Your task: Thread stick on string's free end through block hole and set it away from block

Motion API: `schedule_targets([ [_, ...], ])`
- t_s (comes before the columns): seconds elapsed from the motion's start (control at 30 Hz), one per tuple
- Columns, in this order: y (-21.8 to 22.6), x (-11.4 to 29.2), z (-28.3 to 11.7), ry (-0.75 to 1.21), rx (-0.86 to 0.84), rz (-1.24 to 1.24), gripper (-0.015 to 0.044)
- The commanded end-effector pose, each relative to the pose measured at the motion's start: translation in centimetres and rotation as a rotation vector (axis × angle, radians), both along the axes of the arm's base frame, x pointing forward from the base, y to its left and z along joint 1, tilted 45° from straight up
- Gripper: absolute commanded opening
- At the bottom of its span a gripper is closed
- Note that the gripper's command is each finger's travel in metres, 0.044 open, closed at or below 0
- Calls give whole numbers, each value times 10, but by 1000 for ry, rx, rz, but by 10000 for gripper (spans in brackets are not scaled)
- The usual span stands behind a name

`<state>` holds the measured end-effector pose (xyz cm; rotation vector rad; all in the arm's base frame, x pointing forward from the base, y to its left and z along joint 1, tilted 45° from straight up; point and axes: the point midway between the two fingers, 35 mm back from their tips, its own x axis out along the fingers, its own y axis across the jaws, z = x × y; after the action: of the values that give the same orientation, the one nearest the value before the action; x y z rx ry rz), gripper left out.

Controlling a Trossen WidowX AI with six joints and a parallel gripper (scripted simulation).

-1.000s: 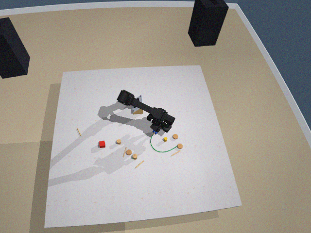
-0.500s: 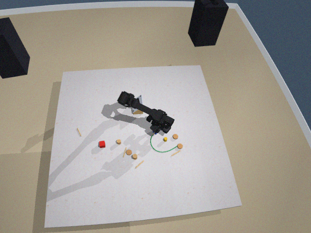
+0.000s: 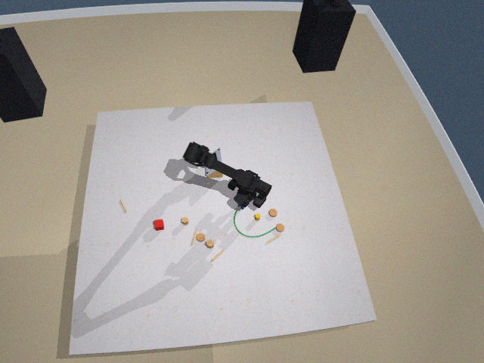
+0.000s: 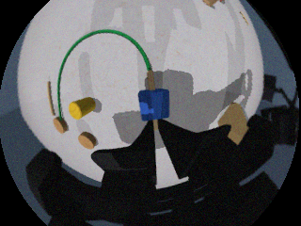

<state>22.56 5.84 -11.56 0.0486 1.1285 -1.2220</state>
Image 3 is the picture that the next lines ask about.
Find red cube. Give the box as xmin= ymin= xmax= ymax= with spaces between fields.
xmin=154 ymin=219 xmax=164 ymax=231

